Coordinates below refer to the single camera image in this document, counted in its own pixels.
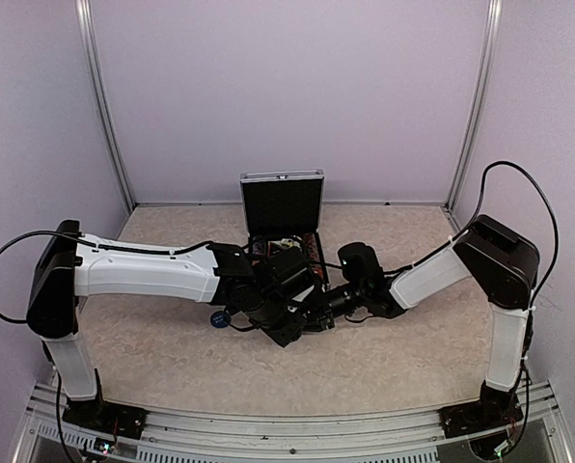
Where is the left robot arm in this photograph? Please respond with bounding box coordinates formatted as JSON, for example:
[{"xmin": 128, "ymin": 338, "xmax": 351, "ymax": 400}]
[{"xmin": 27, "ymin": 220, "xmax": 315, "ymax": 429}]

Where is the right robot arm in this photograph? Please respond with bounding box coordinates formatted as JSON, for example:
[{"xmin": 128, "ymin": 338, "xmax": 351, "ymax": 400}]
[{"xmin": 311, "ymin": 215, "xmax": 540, "ymax": 428}]

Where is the blue small blind button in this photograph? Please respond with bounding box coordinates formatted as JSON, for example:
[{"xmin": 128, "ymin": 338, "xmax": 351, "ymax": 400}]
[{"xmin": 210, "ymin": 311, "xmax": 232, "ymax": 329}]

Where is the brown black chip row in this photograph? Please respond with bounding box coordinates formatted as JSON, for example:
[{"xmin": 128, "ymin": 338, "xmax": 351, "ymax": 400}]
[{"xmin": 302, "ymin": 232, "xmax": 325, "ymax": 281}]

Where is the purple chip row in case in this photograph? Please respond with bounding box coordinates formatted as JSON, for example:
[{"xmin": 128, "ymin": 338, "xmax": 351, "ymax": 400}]
[{"xmin": 250, "ymin": 236, "xmax": 268, "ymax": 257}]

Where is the aluminium poker case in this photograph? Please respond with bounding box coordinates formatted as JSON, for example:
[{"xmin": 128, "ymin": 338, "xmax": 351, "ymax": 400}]
[{"xmin": 240, "ymin": 169, "xmax": 329, "ymax": 292}]

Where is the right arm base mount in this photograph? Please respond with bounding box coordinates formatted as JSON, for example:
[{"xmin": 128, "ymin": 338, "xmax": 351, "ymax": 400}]
[{"xmin": 439, "ymin": 382, "xmax": 524, "ymax": 439}]

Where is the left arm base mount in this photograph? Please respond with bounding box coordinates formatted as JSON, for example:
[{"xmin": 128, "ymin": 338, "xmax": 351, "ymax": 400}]
[{"xmin": 63, "ymin": 369, "xmax": 148, "ymax": 440}]

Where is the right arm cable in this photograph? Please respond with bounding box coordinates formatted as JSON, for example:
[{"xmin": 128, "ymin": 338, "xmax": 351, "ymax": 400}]
[{"xmin": 325, "ymin": 161, "xmax": 560, "ymax": 324}]

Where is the right aluminium corner post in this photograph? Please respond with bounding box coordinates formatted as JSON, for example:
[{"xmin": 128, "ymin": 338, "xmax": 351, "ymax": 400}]
[{"xmin": 445, "ymin": 0, "xmax": 503, "ymax": 215}]

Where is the aluminium corner post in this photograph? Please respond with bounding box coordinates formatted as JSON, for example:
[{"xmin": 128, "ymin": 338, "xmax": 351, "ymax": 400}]
[
  {"xmin": 75, "ymin": 0, "xmax": 137, "ymax": 214},
  {"xmin": 445, "ymin": 0, "xmax": 503, "ymax": 215}
]

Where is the left aluminium corner post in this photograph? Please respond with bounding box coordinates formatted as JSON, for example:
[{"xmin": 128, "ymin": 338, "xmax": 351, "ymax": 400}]
[{"xmin": 75, "ymin": 0, "xmax": 137, "ymax": 214}]

